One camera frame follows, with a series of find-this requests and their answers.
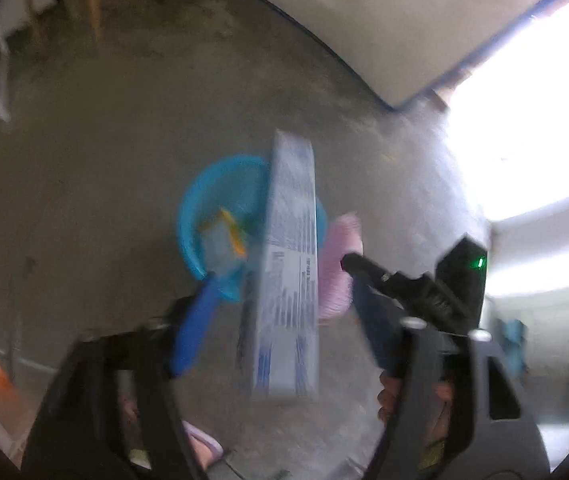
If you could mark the blue plastic basket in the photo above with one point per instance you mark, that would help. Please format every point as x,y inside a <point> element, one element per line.
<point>204,200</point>

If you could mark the person's right hand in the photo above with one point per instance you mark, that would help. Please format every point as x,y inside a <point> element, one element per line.
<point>389,397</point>

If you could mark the person's pink slipper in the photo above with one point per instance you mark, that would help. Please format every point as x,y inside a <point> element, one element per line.
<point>204,445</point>

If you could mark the blue and white carton box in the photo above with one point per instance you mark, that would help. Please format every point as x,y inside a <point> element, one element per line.
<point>284,285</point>

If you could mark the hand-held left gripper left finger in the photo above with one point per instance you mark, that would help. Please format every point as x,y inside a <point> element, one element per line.
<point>194,325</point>

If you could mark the orange and white carton box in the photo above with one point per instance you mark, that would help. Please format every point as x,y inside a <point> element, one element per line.
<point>219,240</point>

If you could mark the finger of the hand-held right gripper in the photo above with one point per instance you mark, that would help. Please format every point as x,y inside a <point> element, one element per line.
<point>414,292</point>

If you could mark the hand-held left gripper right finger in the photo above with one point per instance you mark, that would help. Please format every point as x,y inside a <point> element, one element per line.
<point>377,332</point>

